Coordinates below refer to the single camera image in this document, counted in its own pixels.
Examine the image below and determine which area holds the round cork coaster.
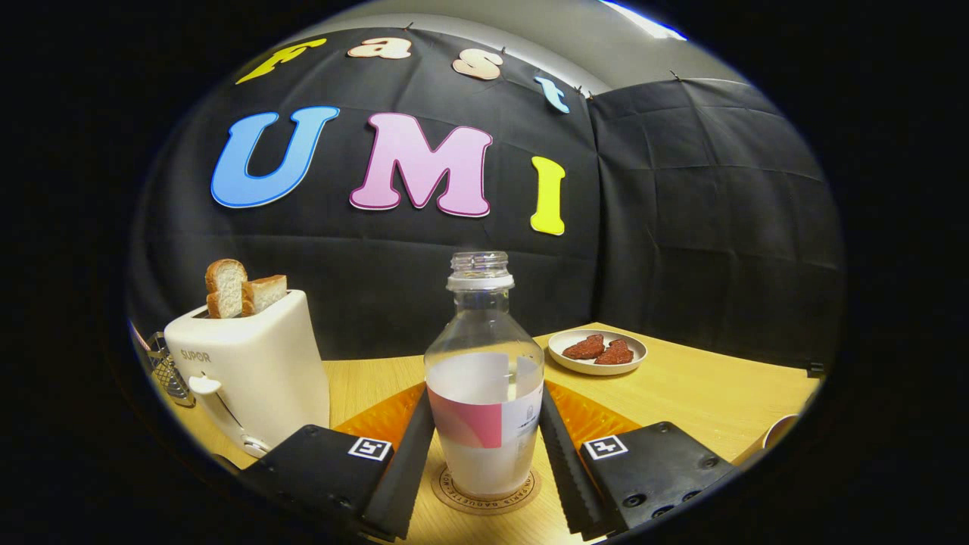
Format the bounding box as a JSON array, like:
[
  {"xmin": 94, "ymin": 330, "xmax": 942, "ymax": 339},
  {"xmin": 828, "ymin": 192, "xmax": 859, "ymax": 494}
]
[{"xmin": 432, "ymin": 463, "xmax": 542, "ymax": 516}]

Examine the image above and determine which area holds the round white plate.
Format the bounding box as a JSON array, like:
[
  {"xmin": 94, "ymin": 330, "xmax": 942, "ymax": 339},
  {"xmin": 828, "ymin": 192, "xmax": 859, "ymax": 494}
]
[{"xmin": 547, "ymin": 329, "xmax": 649, "ymax": 377}]

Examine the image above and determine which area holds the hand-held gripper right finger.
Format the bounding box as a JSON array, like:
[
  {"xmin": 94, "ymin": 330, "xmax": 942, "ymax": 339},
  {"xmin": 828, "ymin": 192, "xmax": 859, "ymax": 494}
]
[{"xmin": 539, "ymin": 381, "xmax": 743, "ymax": 541}]

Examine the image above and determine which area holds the wire mesh pen holder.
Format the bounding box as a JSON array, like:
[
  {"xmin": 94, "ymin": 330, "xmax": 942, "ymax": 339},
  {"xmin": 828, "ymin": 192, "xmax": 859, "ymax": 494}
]
[{"xmin": 144, "ymin": 331, "xmax": 195, "ymax": 408}]

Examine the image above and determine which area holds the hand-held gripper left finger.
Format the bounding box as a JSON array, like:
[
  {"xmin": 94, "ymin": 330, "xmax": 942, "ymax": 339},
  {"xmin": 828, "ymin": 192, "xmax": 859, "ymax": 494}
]
[{"xmin": 238, "ymin": 382, "xmax": 438, "ymax": 543}]

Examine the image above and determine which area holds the cream cup with wooden handle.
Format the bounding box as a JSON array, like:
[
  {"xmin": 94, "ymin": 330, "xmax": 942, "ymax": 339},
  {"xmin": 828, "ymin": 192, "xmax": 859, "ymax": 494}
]
[{"xmin": 731, "ymin": 414, "xmax": 801, "ymax": 466}]

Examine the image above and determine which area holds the bread slice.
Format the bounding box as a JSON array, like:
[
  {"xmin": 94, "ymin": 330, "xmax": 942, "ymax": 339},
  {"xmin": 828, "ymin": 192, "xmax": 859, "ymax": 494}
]
[
  {"xmin": 205, "ymin": 259, "xmax": 248, "ymax": 319},
  {"xmin": 242, "ymin": 275, "xmax": 288, "ymax": 316}
]

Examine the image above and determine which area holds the black backdrop cloth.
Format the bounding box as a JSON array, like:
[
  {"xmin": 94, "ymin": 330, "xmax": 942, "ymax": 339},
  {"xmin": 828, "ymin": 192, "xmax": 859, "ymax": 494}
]
[{"xmin": 129, "ymin": 28, "xmax": 845, "ymax": 372}]

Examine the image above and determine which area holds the wooden table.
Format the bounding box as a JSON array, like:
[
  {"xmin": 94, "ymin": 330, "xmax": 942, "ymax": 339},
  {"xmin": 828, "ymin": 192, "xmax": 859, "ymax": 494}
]
[{"xmin": 170, "ymin": 322, "xmax": 822, "ymax": 545}]

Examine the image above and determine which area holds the red meat piece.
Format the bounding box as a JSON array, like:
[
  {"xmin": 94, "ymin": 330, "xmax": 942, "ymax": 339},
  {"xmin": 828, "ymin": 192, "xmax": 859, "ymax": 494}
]
[
  {"xmin": 594, "ymin": 338, "xmax": 635, "ymax": 366},
  {"xmin": 562, "ymin": 334, "xmax": 606, "ymax": 360}
]

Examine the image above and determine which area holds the white toaster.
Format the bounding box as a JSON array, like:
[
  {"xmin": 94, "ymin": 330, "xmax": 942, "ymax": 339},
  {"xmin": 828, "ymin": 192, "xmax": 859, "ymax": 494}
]
[{"xmin": 164, "ymin": 289, "xmax": 332, "ymax": 459}]

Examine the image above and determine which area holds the clear juice bottle pink label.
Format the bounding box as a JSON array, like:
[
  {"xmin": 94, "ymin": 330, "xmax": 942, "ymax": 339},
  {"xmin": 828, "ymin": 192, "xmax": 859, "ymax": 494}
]
[{"xmin": 424, "ymin": 251, "xmax": 546, "ymax": 498}]

